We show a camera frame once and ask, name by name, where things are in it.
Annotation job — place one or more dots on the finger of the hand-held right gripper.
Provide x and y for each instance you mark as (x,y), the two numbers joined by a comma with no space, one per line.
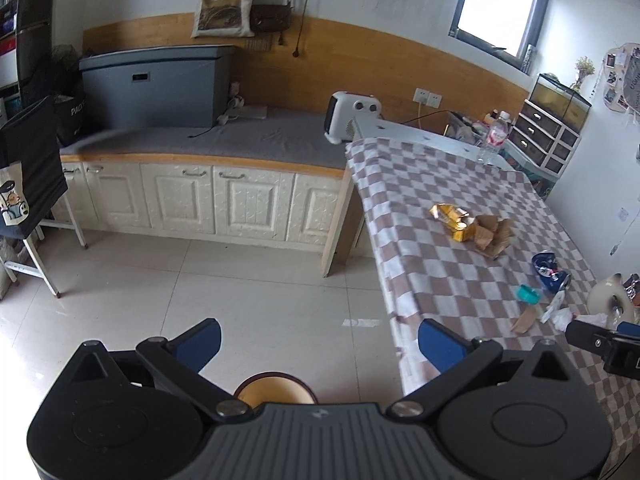
(630,328)
(587,337)

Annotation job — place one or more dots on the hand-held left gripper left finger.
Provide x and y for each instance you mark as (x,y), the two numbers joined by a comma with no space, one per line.
(200,345)

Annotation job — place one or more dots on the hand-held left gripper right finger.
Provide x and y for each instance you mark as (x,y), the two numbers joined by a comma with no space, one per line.
(440,345)

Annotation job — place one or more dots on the white plastic wrap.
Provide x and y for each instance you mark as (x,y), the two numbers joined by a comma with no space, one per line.
(557,312)

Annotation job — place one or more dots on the small cardboard scrap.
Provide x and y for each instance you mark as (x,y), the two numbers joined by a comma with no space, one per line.
(525,321)

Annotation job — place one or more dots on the teal round lid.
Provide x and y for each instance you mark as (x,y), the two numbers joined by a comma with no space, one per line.
(528,295)

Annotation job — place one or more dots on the blue packet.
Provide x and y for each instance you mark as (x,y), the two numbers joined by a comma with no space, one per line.
(550,272)

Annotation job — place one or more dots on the torn brown cardboard piece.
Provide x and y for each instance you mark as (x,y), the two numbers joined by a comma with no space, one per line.
(495,237)

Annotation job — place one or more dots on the gold foil box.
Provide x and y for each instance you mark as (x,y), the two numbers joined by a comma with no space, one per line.
(457,222)

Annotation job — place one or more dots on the brown white checkered tablecloth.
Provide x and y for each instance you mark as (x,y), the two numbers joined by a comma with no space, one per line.
(450,285)

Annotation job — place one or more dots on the white cabinet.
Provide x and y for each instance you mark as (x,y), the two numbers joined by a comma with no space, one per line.
(200,205)

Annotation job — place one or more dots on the teal patterned cloth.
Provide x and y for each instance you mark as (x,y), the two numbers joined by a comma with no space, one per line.
(530,165)

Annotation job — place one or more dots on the white drawer unit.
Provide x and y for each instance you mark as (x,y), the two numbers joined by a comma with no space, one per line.
(545,137)

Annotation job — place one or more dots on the grey bench mat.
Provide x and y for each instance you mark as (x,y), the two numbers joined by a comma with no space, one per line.
(250,135)

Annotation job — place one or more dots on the clear water bottle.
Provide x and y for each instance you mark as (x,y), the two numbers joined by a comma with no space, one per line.
(495,135)

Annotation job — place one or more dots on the clear desktop organizer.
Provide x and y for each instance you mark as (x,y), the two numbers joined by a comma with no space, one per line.
(467,127)

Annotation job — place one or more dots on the cartoon canvas tote bag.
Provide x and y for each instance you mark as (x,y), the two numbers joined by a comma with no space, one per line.
(12,195)

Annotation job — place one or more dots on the glass fish tank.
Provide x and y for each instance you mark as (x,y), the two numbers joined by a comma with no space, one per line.
(560,97)

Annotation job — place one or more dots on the white space heater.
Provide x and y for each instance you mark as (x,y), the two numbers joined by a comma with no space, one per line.
(355,115)

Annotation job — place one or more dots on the white-framed dark fabric chair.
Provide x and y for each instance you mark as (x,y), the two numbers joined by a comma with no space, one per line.
(35,160)

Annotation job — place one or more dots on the grey storage box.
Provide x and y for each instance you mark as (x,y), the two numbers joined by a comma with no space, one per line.
(155,87)

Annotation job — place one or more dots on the black bag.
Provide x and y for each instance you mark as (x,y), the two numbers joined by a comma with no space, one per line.
(70,117)

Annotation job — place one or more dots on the dried flower bouquet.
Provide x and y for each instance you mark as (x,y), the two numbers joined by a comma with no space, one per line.
(584,67)

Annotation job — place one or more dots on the brown leather purse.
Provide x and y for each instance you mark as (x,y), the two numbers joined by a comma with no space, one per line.
(270,18)

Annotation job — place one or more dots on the printed canvas tote bag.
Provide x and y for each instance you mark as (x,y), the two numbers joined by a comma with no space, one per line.
(225,7)

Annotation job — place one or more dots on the dark-framed window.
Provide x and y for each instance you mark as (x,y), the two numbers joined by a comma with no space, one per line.
(500,5)

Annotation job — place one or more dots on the black shelf unit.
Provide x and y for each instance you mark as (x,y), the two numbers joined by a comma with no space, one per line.
(35,35)

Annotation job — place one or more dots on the white wall socket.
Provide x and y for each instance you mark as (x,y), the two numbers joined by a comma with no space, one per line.
(427,97)

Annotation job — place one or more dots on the wall photo collage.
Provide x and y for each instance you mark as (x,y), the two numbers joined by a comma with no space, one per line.
(625,80)

